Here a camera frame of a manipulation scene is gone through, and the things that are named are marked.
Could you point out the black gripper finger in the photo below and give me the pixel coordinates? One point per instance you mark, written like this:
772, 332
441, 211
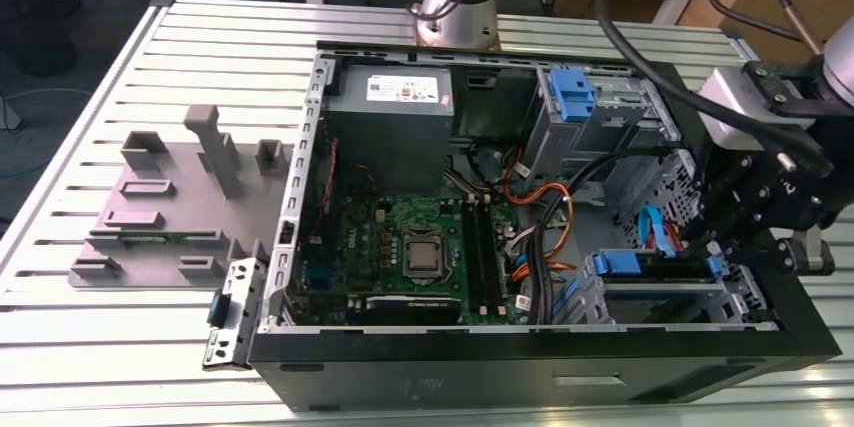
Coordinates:
797, 254
721, 197

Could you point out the hard disk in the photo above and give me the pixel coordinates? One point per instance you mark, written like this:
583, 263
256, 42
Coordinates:
617, 264

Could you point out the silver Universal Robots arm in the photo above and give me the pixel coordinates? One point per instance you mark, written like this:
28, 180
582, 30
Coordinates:
461, 22

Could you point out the metal disk bay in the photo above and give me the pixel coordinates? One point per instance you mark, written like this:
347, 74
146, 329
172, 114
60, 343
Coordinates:
667, 288

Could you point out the metal drive cage blue latch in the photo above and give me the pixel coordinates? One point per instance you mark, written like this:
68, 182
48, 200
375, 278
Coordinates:
567, 147

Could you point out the black RAM slot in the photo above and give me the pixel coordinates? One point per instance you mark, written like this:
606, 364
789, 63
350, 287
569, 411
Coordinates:
475, 247
493, 247

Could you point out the CPU socket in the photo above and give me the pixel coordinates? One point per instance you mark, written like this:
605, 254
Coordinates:
421, 236

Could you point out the silver CPU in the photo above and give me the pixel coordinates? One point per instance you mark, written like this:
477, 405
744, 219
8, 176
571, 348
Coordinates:
423, 257

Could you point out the grey power supply unit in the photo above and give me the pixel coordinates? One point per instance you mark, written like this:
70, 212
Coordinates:
387, 147

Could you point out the black graphics card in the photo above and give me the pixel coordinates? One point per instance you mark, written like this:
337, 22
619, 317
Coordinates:
407, 309

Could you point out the black open PC case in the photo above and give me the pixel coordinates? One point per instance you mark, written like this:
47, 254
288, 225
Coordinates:
467, 377

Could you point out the green motherboard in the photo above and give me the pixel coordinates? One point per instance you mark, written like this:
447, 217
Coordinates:
363, 267

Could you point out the grey parts rack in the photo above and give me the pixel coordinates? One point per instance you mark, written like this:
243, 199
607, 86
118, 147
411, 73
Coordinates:
167, 257

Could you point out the green RAM stick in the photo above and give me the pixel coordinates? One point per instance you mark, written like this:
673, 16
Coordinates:
150, 237

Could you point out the black bin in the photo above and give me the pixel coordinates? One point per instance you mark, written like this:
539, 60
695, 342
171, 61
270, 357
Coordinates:
40, 22

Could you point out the metal card retention bracket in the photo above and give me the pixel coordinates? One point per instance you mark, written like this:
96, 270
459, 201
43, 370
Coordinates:
240, 277

